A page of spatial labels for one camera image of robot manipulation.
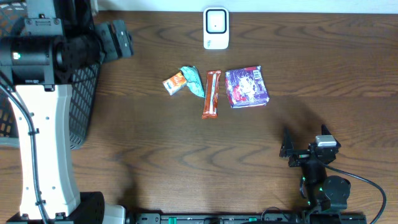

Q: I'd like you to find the purple snack packet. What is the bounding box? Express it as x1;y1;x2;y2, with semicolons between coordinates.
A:
225;65;270;108

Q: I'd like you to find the small orange snack packet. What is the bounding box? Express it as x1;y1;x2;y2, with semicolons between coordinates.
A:
162;72;187;95

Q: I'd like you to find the orange-red snack bar wrapper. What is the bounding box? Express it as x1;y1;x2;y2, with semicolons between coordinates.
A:
202;70;222;119

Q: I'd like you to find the teal snack packet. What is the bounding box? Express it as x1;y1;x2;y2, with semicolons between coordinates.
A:
180;66;205;98

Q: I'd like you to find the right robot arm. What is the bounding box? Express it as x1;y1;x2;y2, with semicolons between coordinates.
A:
279;124;351;223

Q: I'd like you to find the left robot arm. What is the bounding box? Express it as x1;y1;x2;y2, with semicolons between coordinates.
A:
1;1;134;224

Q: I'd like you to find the white barcode scanner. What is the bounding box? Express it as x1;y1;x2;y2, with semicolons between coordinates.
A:
203;7;229;50

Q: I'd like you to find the dark grey plastic mesh basket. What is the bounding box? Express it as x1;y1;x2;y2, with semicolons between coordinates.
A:
1;1;100;149

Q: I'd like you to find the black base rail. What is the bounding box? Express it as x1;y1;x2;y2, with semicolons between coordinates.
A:
131;213;366;224

